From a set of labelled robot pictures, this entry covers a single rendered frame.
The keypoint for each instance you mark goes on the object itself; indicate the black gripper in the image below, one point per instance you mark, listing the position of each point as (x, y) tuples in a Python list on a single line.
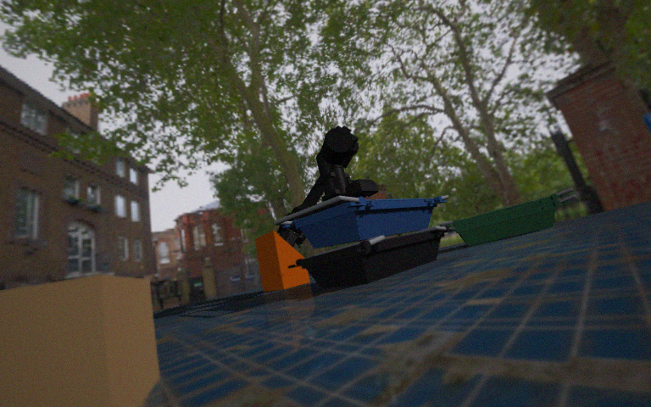
[(335, 184)]

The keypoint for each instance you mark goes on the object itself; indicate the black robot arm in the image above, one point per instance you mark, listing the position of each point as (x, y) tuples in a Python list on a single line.
[(337, 151)]

